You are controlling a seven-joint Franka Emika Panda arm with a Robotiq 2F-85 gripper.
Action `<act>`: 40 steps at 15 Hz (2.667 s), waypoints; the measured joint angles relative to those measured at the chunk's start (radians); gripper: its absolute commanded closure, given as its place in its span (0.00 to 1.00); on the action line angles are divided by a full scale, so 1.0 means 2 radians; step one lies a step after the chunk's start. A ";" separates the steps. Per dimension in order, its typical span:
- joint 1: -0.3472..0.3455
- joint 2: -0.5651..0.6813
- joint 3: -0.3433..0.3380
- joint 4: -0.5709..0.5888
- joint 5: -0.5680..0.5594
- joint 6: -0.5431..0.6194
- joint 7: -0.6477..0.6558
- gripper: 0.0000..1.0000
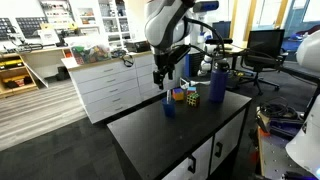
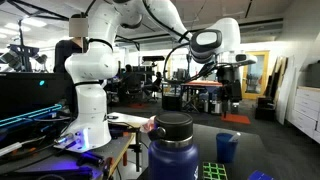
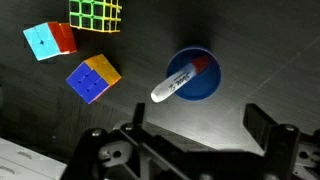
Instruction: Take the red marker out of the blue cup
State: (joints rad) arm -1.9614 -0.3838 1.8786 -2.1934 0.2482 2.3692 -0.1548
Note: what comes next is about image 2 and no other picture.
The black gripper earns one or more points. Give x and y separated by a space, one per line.
230 87

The blue plastic cup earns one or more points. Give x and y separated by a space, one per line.
226 150

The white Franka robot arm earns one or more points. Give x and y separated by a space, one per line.
91 66

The orange floor mat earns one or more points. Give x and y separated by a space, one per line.
236 118

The silver metal canister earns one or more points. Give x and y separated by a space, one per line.
217 106

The black box on floor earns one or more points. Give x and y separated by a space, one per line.
265 110

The orange topped work table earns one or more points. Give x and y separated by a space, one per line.
201 84

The yellow framed door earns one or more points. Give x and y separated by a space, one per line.
256 75

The wooden leaning boards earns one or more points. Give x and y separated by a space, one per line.
276 76

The white leaning board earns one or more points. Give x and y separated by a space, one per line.
286 93

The black cabinet under desk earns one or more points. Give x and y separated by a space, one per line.
171 101

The green grid rack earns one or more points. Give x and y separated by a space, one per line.
213 171

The blue puzzle cube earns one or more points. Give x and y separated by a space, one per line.
260 176

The navy bottle with black lid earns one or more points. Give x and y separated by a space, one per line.
172 156

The white drawer cabinet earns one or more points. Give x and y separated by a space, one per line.
306 110

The small seated person in black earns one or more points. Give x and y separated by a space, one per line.
155 85

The pink crumpled wrapper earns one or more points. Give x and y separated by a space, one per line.
149 124

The dark bin on cabinet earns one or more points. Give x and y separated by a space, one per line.
314 75

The black bar on stand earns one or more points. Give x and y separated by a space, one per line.
153 58

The red floor mat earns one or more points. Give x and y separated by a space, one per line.
138 105

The seated person on office chair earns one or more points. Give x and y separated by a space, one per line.
130 81

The wooden edged robot table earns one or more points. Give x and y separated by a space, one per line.
110 153

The standing person in black shirt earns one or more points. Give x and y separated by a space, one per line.
65 53

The black computer monitor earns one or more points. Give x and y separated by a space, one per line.
30 93

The black camera light rig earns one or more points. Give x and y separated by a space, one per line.
21 53

